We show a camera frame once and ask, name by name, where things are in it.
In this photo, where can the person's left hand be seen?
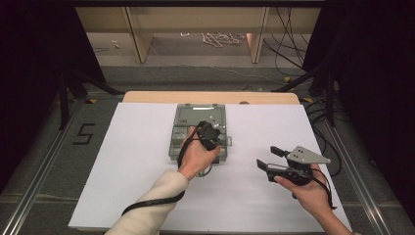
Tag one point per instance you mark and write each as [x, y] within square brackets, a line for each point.
[195, 158]

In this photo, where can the aluminium floor rail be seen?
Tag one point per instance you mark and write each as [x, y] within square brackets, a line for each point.
[36, 182]
[359, 182]

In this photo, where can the transparent grey compartment box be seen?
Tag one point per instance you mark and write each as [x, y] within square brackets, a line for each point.
[184, 116]

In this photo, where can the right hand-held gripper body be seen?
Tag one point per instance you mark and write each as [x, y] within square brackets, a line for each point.
[305, 156]

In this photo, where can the dark round table grommet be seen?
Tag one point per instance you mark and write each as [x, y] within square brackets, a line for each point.
[244, 103]

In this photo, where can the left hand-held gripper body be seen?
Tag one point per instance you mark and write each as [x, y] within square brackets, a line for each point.
[210, 135]

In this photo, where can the person's right hand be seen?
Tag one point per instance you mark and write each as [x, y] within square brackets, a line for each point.
[311, 194]

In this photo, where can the light wooden table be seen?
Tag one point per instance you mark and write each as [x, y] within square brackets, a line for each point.
[156, 97]

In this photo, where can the white board table cover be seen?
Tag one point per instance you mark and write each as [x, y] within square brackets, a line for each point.
[261, 212]

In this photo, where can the black metal stand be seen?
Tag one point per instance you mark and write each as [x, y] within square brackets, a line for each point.
[63, 98]
[330, 98]

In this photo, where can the dark curtain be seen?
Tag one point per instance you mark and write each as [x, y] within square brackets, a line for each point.
[29, 81]
[378, 81]

